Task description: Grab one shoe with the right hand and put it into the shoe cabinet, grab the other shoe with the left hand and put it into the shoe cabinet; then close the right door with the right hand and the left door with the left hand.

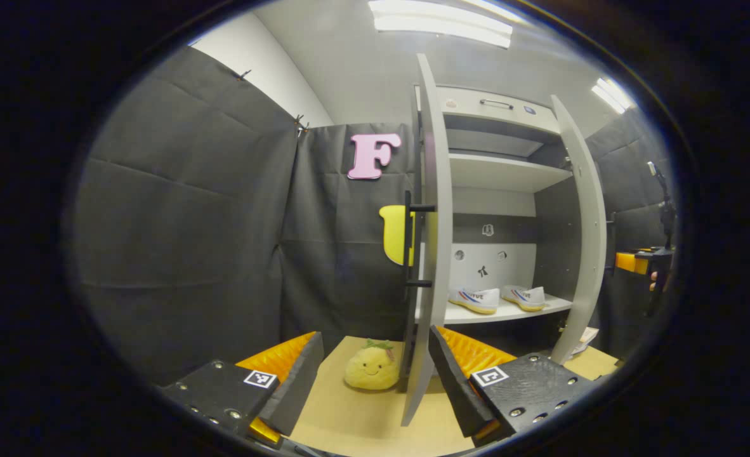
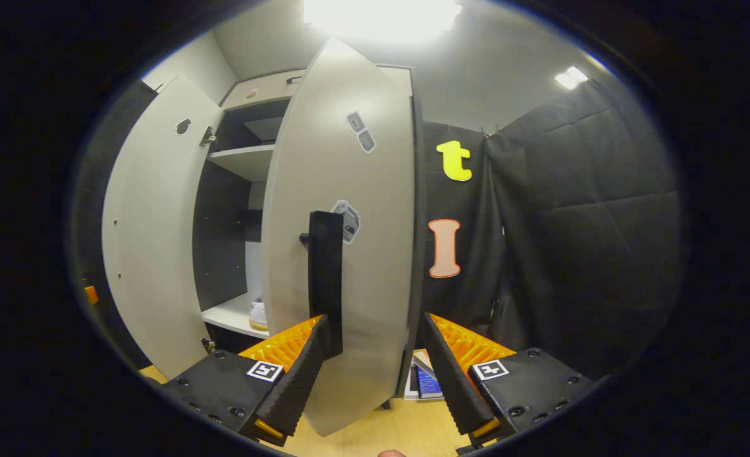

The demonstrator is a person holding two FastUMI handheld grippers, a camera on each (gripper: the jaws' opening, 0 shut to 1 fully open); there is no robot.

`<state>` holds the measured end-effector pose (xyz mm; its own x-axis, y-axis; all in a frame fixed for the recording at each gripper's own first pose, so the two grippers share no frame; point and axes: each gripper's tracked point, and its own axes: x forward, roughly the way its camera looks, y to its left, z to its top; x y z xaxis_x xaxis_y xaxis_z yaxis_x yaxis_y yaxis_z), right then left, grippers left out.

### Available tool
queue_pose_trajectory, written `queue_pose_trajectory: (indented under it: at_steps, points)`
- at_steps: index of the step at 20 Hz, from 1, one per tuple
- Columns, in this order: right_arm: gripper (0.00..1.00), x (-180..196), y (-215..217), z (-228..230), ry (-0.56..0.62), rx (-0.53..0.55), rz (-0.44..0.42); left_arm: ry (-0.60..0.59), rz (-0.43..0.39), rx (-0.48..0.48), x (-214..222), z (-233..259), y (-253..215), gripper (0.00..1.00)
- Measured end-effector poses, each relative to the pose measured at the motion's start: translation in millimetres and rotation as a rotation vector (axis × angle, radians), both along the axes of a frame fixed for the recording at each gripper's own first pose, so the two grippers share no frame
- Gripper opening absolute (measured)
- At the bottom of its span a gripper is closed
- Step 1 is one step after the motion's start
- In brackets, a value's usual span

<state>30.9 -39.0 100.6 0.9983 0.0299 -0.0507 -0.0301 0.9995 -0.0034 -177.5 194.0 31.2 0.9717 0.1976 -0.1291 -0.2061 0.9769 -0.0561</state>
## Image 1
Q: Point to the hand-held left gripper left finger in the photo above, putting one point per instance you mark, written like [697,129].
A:
[297,381]

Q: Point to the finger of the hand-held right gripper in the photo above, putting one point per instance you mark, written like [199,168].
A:
[632,263]

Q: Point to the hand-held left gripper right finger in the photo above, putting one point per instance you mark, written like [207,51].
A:
[456,387]

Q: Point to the white shoe cabinet door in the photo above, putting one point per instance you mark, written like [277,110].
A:
[440,190]
[587,222]

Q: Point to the white canvas shoe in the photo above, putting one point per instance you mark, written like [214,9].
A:
[476,299]
[527,297]

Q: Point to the white shoe cabinet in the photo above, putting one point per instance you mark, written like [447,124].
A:
[502,171]

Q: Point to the yellow plush toy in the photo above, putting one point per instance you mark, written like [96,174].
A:
[372,368]

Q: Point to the black backdrop cloth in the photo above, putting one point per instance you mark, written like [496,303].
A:
[629,178]
[191,222]

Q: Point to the white paper sheet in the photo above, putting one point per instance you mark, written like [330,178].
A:
[584,339]

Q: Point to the small ceiling light panel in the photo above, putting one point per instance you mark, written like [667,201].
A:
[613,95]

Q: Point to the small metal clip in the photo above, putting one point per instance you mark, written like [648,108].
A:
[243,75]
[300,120]

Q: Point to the large ceiling light panel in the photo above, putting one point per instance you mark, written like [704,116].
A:
[441,22]

